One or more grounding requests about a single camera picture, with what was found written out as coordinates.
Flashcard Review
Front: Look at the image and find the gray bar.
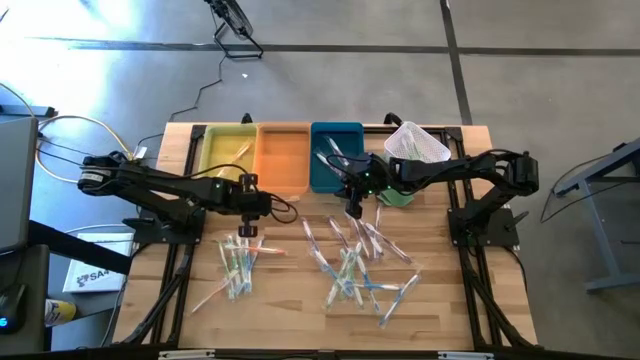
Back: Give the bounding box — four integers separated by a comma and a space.
0, 103, 57, 119

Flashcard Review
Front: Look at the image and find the beige floor cable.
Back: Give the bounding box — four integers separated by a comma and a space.
33, 113, 137, 185

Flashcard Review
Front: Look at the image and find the gray laptop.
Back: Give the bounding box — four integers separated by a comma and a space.
0, 116, 40, 254

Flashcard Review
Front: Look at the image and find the black beam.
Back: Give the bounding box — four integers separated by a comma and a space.
27, 218, 135, 276

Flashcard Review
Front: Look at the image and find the orange plastic bin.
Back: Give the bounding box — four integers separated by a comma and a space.
253, 122, 312, 197

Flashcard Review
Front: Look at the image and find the white frame end bracket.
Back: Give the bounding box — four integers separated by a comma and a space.
158, 349, 216, 360
438, 351, 495, 360

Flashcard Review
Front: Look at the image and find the left pile of toothbrushes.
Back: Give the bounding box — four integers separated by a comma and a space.
189, 273, 239, 315

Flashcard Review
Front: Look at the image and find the black aluminium table frame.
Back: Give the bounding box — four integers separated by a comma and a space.
112, 122, 540, 351

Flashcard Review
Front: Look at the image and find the yellow plastic bin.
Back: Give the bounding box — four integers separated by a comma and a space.
198, 123, 260, 182

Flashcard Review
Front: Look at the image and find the black side table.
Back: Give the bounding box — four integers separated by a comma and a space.
0, 243, 52, 355

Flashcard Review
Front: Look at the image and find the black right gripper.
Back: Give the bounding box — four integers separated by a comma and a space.
346, 155, 377, 220

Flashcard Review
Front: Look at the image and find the black computer mouse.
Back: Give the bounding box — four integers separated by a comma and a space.
0, 283, 27, 335

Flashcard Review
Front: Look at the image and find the black floor cable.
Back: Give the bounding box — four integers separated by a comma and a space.
135, 53, 225, 151

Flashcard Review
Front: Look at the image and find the teal plastic bin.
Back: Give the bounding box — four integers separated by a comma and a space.
309, 121, 365, 195

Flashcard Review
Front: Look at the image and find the gray metal desk frame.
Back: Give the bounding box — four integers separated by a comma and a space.
552, 137, 640, 295

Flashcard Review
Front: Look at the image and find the pile of bagged toothbrushes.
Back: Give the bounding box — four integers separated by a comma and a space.
300, 217, 325, 259

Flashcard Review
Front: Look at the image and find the white perforated plastic basket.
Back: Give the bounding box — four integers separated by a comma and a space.
383, 120, 452, 165

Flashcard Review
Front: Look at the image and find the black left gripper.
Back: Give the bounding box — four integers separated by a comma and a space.
232, 188, 275, 238

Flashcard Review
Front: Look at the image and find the yellow white can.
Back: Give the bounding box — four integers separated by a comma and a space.
43, 298, 78, 328

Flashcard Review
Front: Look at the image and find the white box on floor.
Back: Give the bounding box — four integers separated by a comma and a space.
62, 231, 135, 295

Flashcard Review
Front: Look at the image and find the green toothbrush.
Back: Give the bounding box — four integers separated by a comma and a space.
339, 241, 365, 309
323, 249, 351, 310
225, 234, 240, 302
410, 133, 429, 162
399, 130, 417, 162
217, 238, 235, 281

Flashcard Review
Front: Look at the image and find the black floor fan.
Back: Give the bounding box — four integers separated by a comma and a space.
203, 0, 265, 60

